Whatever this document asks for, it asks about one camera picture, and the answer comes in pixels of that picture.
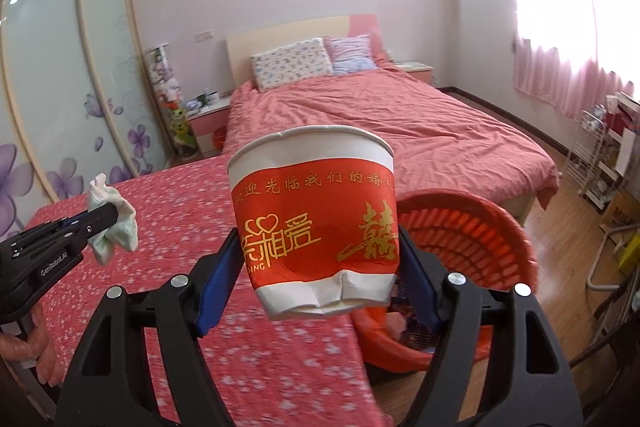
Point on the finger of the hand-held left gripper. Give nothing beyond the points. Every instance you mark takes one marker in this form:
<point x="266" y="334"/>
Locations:
<point x="92" y="222"/>

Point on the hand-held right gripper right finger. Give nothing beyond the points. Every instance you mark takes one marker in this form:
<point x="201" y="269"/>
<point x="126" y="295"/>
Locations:
<point x="419" y="292"/>

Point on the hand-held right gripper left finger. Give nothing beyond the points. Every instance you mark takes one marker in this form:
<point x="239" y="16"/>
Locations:
<point x="220" y="289"/>

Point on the white green tissue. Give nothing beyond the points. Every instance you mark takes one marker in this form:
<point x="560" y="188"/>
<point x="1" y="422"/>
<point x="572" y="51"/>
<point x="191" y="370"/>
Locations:
<point x="117" y="232"/>

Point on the orange plastic basket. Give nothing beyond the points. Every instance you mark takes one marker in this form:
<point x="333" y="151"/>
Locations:
<point x="475" y="237"/>

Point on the red white paper cup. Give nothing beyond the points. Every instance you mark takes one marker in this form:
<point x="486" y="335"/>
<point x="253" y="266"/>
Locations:
<point x="310" y="217"/>

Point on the person's left hand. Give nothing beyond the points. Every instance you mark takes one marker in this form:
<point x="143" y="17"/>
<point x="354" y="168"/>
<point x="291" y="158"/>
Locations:
<point x="42" y="352"/>

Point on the red floral cloth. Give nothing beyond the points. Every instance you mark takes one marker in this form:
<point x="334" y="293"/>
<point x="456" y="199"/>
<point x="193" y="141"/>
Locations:
<point x="165" y="217"/>

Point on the plush toy rack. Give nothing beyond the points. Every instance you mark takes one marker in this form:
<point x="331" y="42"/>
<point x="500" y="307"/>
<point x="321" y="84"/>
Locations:
<point x="167" y="97"/>

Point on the floral glass wardrobe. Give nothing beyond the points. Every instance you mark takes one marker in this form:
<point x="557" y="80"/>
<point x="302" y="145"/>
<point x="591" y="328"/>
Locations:
<point x="50" y="82"/>

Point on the pink white nightstand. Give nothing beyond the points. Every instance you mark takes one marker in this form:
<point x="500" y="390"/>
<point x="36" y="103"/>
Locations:
<point x="415" y="69"/>
<point x="207" y="122"/>

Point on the bed with red sheet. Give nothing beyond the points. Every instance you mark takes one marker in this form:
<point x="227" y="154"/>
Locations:
<point x="425" y="122"/>

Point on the yellow box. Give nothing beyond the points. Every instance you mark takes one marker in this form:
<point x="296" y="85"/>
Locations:
<point x="630" y="256"/>

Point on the white floral pillow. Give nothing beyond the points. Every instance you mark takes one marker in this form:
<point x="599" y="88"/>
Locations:
<point x="290" y="64"/>

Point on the pink striped pillow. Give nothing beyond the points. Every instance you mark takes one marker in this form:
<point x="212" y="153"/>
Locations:
<point x="350" y="54"/>

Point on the beige pink headboard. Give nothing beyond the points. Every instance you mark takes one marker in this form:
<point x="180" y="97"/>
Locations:
<point x="280" y="32"/>

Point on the pink curtain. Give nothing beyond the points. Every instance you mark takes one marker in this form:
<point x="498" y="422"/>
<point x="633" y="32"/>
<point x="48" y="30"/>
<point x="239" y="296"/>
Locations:
<point x="575" y="32"/>

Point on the white tube frame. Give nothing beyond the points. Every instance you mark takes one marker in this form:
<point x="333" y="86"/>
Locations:
<point x="597" y="267"/>

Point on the white wall outlet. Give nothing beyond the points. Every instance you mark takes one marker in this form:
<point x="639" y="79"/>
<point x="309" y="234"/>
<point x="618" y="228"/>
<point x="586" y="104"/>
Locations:
<point x="205" y="36"/>

